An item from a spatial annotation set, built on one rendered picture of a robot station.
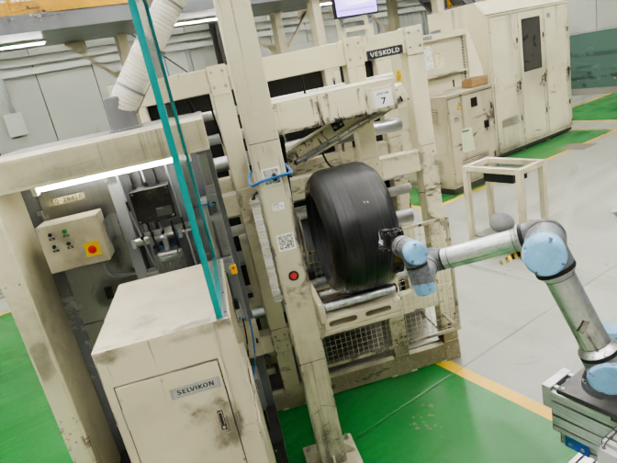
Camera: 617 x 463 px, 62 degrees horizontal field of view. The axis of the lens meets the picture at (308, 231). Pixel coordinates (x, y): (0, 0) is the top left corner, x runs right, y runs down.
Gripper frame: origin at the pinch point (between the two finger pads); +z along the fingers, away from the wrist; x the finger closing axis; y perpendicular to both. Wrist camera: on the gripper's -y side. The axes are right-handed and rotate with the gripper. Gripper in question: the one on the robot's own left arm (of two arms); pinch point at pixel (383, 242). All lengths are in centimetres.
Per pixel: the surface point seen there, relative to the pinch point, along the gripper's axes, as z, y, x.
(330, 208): 14.2, 15.2, 15.2
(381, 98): 48, 55, -26
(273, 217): 27.0, 15.2, 37.2
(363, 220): 9.2, 8.2, 3.9
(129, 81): 47, 83, 83
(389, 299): 24.3, -32.3, -5.5
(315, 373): 37, -62, 33
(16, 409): 194, -103, 234
